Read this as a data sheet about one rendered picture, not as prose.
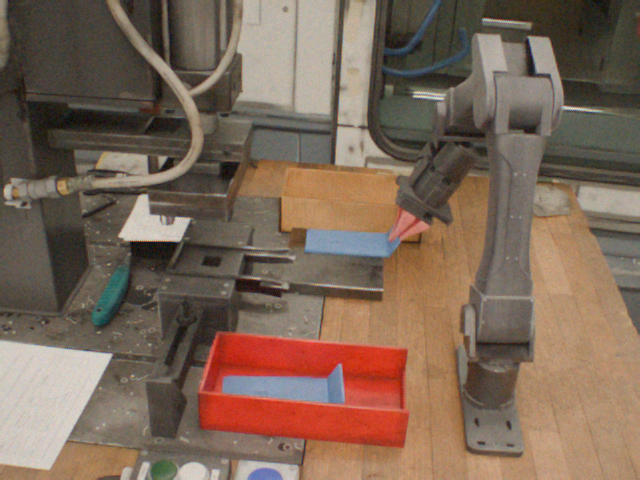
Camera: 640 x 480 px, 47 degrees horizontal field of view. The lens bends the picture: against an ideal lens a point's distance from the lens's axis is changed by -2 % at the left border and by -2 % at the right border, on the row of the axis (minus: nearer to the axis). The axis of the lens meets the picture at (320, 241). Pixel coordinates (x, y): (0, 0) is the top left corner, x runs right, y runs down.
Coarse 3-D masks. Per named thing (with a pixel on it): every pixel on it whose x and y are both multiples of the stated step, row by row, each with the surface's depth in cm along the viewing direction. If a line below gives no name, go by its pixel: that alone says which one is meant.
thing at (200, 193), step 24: (72, 120) 102; (96, 120) 102; (120, 120) 102; (144, 120) 102; (168, 120) 102; (216, 120) 97; (240, 120) 101; (72, 144) 97; (96, 144) 96; (120, 144) 96; (144, 144) 96; (168, 144) 96; (216, 144) 95; (240, 144) 95; (168, 168) 97; (192, 168) 96; (216, 168) 96; (240, 168) 100; (168, 192) 92; (192, 192) 92; (216, 192) 92; (168, 216) 96; (192, 216) 93; (216, 216) 93
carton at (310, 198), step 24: (288, 168) 138; (288, 192) 139; (312, 192) 140; (336, 192) 140; (360, 192) 139; (384, 192) 139; (288, 216) 130; (312, 216) 130; (336, 216) 129; (360, 216) 129; (384, 216) 129; (408, 240) 131
